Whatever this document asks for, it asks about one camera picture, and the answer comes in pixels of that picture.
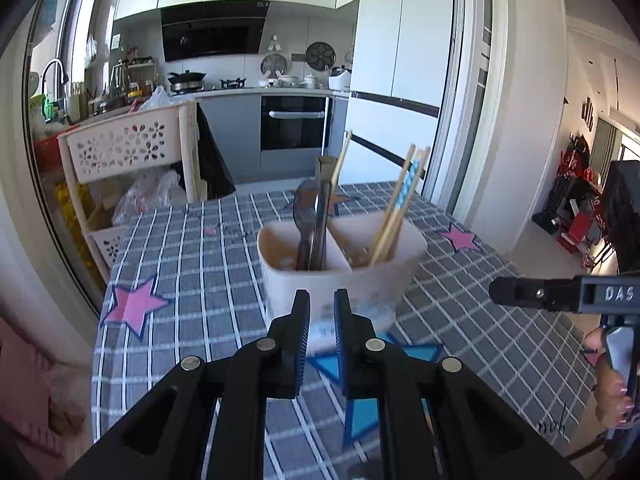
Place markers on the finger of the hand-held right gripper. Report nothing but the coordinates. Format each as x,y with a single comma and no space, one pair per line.
535,292

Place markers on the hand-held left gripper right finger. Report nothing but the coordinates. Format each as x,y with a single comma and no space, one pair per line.
339,350

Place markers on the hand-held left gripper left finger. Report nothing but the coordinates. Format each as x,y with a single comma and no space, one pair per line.
302,355

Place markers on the white plastic utensil holder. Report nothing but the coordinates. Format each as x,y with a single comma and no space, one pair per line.
345,285

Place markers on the dark metal spoons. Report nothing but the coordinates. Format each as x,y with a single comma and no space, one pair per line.
305,200

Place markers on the blue-tipped wooden chopstick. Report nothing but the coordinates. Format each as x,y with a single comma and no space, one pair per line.
407,182

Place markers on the person's right hand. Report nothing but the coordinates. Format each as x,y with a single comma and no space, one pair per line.
607,390

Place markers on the red and black stroller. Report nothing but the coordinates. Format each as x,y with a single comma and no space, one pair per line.
575,195

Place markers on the grey checked star tablecloth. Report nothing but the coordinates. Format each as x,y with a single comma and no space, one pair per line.
200,270

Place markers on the black hanging bag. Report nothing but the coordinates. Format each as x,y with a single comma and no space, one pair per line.
212,160

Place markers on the clear plastic bag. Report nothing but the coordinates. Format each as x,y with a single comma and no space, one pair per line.
147,195

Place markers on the black built-in oven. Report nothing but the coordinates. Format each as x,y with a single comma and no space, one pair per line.
294,122

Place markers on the yellow packaged goods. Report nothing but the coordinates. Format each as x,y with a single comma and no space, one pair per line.
75,220

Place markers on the white refrigerator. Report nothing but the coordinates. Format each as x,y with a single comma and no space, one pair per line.
395,60

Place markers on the white cooking pots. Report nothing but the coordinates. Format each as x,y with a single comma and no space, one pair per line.
297,81

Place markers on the white perforated storage cart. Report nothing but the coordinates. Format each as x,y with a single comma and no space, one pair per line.
125,142

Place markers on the gas stove burner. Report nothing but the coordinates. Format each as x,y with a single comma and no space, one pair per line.
233,83

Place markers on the black wok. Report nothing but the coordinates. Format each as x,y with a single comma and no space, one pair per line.
186,80

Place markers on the red basket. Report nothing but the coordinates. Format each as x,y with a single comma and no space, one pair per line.
52,150

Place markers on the black range hood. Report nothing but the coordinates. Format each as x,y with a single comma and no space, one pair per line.
215,30

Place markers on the kitchen faucet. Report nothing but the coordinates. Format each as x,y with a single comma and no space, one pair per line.
52,77

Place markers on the round grey wall rack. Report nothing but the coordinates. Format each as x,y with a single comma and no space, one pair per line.
273,65

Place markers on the round black wall pan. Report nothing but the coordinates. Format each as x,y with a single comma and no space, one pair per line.
320,54

